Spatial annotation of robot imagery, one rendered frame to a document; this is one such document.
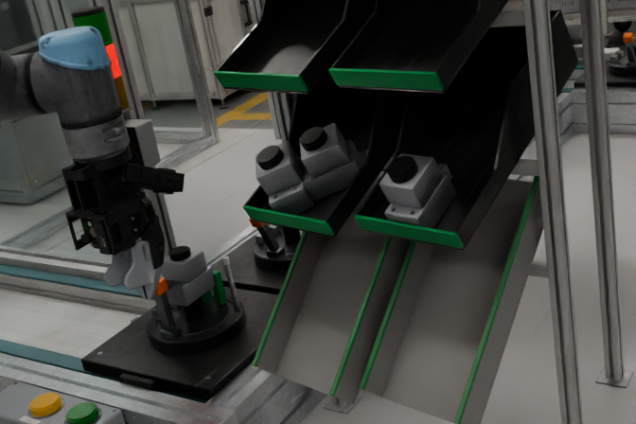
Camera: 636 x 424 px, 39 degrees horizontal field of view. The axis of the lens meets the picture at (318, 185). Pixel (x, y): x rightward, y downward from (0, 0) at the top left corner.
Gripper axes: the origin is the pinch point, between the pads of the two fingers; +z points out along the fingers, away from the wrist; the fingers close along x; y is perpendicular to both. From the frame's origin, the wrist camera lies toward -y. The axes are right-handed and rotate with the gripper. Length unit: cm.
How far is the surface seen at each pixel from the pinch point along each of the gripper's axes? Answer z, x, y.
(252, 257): 10.2, -6.4, -28.5
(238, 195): 21, -48, -75
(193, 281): 1.9, 2.1, -6.0
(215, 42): 59, -333, -406
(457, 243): -12.5, 47.6, 2.6
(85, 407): 10.0, -1.5, 13.9
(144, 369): 10.2, -0.3, 4.3
